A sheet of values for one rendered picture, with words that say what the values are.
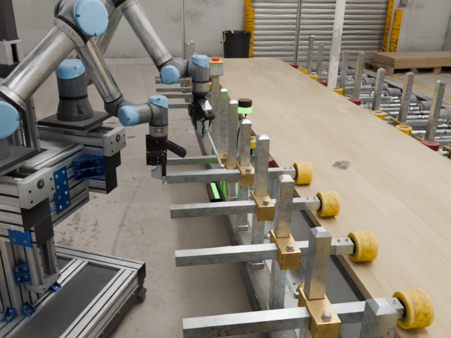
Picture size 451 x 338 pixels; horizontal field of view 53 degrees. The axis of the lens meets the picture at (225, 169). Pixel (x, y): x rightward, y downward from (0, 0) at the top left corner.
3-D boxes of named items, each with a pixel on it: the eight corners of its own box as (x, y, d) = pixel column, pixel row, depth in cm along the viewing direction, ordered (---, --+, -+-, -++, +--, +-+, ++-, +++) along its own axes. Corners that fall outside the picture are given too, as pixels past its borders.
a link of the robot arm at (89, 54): (36, 3, 150) (104, 121, 180) (49, 5, 142) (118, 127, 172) (65, -13, 155) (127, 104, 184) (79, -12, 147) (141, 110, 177)
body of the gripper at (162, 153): (146, 160, 184) (145, 132, 180) (167, 159, 186) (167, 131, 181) (146, 167, 177) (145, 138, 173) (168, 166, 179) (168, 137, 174)
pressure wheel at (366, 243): (356, 231, 116) (343, 232, 124) (360, 263, 115) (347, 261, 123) (378, 229, 117) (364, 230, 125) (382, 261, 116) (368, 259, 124)
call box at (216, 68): (209, 77, 224) (209, 61, 221) (207, 74, 230) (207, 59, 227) (223, 77, 225) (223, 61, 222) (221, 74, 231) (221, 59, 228)
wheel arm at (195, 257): (175, 268, 111) (175, 255, 110) (174, 259, 114) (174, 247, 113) (365, 253, 119) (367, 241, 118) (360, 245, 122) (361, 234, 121)
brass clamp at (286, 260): (278, 270, 113) (279, 253, 111) (265, 242, 125) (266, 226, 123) (302, 268, 114) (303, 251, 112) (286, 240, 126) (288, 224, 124)
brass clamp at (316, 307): (311, 344, 90) (314, 324, 88) (292, 300, 102) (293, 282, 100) (341, 341, 91) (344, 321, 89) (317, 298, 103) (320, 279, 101)
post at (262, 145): (252, 272, 151) (258, 137, 133) (249, 266, 154) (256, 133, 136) (262, 271, 152) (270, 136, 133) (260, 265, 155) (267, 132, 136)
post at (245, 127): (237, 240, 175) (241, 121, 156) (235, 235, 178) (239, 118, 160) (246, 239, 175) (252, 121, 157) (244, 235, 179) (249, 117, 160)
